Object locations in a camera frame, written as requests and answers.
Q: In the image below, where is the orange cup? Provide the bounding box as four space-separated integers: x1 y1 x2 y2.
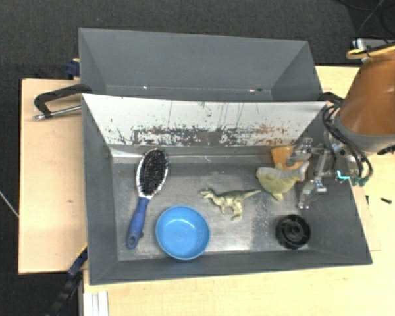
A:
271 145 305 171

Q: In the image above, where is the blue handled hairbrush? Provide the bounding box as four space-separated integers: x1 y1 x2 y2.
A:
125 147 170 250

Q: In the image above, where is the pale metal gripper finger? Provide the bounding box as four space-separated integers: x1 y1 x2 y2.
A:
297 178 328 209
285 137 314 163

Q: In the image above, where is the blue bowl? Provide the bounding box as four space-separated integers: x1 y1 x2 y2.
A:
155 205 211 261

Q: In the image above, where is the black round spool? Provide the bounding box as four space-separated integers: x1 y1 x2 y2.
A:
275 213 311 251

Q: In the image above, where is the green toy dinosaur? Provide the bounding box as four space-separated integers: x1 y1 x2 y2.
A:
199 187 262 222

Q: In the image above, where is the grey metal bin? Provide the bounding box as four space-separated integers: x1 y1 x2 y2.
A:
78 27 374 286

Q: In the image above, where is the green and grey plush shark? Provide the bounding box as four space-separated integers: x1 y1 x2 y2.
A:
255 159 311 202

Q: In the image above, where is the pale wood board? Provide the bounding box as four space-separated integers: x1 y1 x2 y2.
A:
18 77 88 275

